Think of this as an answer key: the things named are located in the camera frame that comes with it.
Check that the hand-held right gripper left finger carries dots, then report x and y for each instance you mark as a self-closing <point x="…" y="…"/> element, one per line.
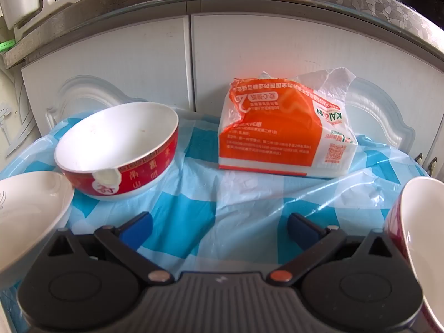
<point x="138" y="230"/>

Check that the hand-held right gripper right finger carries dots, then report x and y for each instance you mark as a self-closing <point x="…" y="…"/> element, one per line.
<point x="300" y="230"/>

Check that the red and white bowl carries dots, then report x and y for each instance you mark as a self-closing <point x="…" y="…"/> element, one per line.
<point x="114" y="138"/>

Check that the white floral plate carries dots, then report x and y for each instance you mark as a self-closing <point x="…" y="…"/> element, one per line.
<point x="24" y="215"/>

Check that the blue checkered plastic tablecloth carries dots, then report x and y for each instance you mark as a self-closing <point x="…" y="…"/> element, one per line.
<point x="242" y="197"/>

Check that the orange tissue pack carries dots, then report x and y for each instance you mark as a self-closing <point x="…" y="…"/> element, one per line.
<point x="270" y="138"/>

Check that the white bowl red pattern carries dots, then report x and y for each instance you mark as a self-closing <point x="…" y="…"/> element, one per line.
<point x="423" y="222"/>

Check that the white cabinet door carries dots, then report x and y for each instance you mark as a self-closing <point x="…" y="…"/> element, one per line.
<point x="277" y="41"/>
<point x="121" y="59"/>

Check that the green plastic clip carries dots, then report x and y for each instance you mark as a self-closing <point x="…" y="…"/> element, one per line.
<point x="7" y="45"/>

